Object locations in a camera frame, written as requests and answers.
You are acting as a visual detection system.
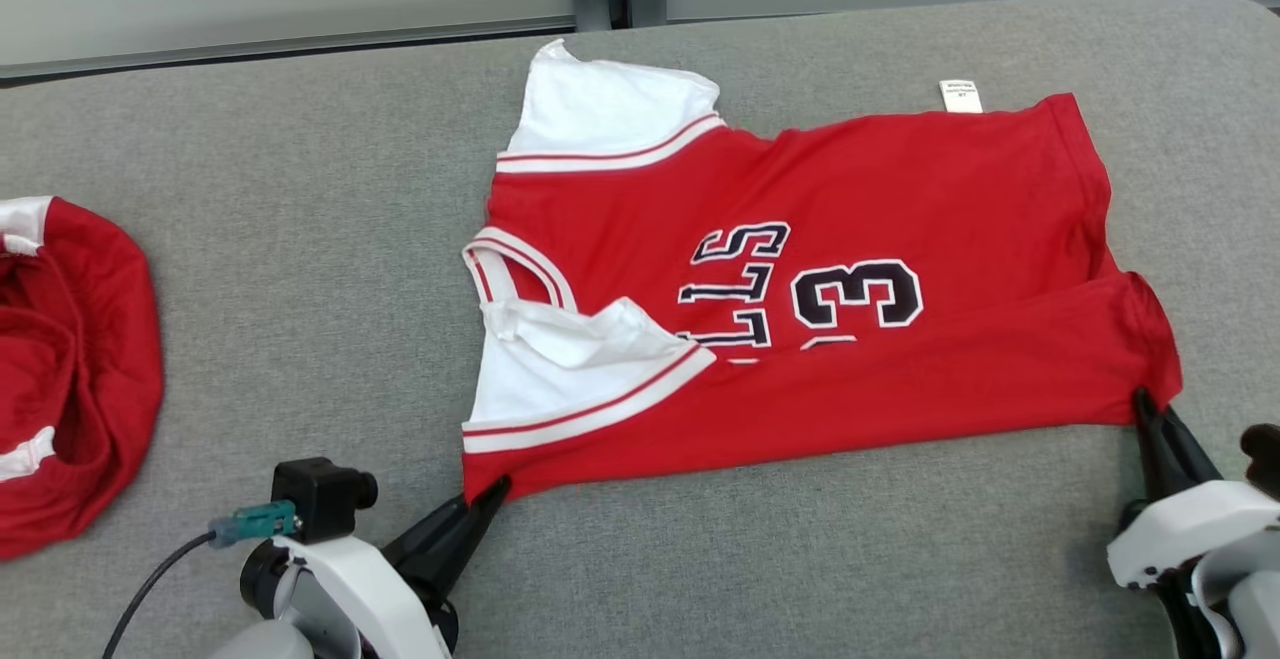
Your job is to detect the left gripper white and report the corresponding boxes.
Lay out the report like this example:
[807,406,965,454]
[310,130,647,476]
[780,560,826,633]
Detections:
[240,477,512,659]

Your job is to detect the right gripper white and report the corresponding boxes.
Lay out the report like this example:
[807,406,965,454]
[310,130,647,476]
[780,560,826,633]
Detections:
[1107,389,1280,590]

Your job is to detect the red white basketball jersey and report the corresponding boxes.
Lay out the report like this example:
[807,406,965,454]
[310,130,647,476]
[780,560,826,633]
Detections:
[460,39,1184,503]

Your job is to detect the red shorts with white stripes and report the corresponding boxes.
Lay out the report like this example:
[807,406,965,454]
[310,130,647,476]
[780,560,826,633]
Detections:
[0,196,166,560]

